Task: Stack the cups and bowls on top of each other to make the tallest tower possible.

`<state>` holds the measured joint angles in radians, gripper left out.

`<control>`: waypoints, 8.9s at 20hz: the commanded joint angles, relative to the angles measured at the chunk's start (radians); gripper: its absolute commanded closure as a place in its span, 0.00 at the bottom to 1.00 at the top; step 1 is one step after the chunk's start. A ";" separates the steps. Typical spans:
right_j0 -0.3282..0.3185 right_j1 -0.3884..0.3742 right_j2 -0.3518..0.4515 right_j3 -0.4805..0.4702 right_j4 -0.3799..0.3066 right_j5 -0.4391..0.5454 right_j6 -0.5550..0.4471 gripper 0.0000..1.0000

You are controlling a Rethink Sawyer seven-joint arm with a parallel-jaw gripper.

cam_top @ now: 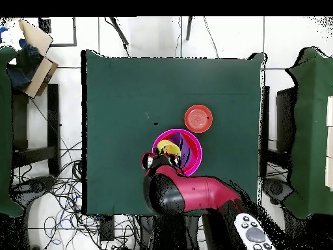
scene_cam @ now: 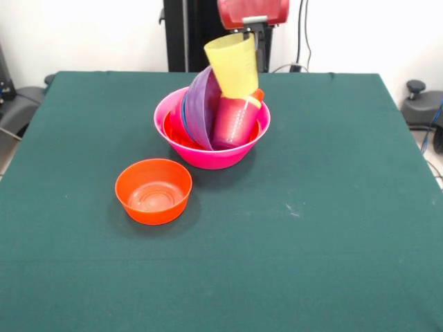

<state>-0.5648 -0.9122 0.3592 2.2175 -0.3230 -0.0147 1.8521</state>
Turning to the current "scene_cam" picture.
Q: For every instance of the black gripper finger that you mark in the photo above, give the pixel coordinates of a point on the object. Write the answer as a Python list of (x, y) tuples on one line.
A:
[(246, 34), (260, 48)]

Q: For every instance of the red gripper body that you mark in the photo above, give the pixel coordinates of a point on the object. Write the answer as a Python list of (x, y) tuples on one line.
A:
[(256, 8)]

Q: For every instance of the pale yellow cup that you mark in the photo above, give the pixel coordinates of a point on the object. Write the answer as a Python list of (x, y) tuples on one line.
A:
[(235, 65)]

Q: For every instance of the orange cup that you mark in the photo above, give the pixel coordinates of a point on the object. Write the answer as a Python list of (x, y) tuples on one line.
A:
[(259, 94)]

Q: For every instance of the bright yellow cup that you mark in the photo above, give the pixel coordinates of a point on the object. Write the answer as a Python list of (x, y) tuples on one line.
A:
[(254, 101)]

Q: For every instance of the purple cup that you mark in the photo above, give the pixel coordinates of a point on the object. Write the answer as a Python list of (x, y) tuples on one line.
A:
[(232, 124)]

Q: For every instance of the purple bowl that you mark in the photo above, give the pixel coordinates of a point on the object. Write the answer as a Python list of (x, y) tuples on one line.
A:
[(200, 107)]

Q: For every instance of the small blue bowl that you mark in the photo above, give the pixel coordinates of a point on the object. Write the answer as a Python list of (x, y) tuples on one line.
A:
[(184, 114)]

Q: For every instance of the small pink-red bowl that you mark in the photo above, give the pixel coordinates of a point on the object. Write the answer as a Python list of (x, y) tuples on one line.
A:
[(176, 121)]

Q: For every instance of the large pink bowl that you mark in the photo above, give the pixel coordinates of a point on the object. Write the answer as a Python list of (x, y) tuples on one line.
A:
[(207, 159)]

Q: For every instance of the large orange bowl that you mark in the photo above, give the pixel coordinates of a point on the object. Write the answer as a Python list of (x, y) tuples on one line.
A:
[(169, 133)]

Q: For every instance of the small orange bowl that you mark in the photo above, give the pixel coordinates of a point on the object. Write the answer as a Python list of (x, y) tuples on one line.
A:
[(154, 212)]

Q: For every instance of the dark green tablecloth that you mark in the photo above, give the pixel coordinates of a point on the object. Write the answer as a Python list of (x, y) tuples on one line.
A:
[(221, 276)]

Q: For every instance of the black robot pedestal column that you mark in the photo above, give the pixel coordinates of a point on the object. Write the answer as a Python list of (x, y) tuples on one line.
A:
[(194, 27)]

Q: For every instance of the black pedestal foot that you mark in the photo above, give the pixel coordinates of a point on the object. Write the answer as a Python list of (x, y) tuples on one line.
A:
[(20, 103), (422, 107)]

